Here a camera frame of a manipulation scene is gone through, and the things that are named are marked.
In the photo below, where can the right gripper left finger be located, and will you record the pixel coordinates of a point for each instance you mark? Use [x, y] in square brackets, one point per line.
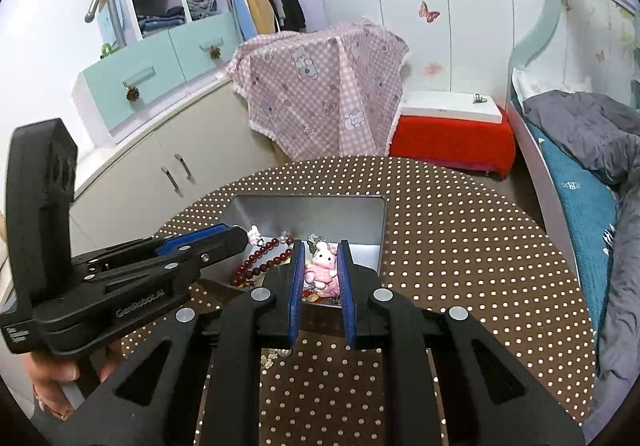
[199, 379]

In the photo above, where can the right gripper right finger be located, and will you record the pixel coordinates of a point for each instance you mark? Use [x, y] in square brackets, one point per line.
[446, 378]

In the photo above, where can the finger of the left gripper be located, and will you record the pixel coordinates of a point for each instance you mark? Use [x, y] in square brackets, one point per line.
[200, 253]
[195, 238]

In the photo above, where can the pink plush charm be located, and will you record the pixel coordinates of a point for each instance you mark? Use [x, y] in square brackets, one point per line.
[321, 273]

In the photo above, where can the pile of mixed jewelry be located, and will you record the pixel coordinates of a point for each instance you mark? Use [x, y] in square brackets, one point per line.
[268, 252]

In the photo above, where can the person's left hand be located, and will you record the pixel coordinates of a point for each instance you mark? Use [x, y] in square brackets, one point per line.
[47, 374]

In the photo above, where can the beige low cabinet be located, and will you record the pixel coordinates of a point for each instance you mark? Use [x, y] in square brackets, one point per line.
[198, 144]

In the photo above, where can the teal drawer unit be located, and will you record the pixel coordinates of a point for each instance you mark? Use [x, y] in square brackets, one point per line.
[122, 92]

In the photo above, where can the brown polka dot tablecloth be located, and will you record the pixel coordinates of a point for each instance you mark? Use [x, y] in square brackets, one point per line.
[449, 240]

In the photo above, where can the black metal tin box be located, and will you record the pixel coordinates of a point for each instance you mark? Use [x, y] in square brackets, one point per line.
[360, 220]

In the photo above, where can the teal bed sheet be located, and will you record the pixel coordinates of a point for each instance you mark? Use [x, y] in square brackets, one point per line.
[590, 210]

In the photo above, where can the pink checkered bear cloth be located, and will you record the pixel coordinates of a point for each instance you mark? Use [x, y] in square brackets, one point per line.
[334, 92]

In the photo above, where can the red storage box white lid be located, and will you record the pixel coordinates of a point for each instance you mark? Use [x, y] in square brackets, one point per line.
[462, 131]

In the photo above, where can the grey duvet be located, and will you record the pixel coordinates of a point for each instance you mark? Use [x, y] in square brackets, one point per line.
[590, 144]

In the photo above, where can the teal bunk bed frame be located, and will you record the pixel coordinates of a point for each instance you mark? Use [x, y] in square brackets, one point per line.
[573, 44]

